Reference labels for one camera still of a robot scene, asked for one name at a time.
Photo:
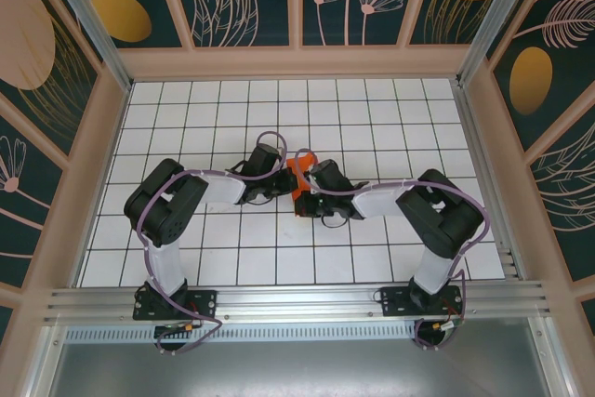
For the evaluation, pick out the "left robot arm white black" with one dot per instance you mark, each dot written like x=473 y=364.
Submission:
x=167 y=202

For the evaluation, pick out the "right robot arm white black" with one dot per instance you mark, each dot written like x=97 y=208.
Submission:
x=437 y=211

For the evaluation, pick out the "grey metal sheet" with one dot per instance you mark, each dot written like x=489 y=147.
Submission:
x=297 y=369

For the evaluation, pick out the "long aluminium base rail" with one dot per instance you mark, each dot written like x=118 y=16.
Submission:
x=297 y=299

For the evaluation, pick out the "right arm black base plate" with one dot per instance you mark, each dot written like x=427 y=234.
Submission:
x=392 y=301

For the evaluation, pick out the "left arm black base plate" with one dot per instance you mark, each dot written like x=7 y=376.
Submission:
x=207 y=304

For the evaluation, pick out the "aluminium side rail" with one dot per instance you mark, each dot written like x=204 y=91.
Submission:
x=468 y=113

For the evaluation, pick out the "aluminium corner post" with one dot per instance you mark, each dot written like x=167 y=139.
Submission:
x=499 y=20
x=93 y=20

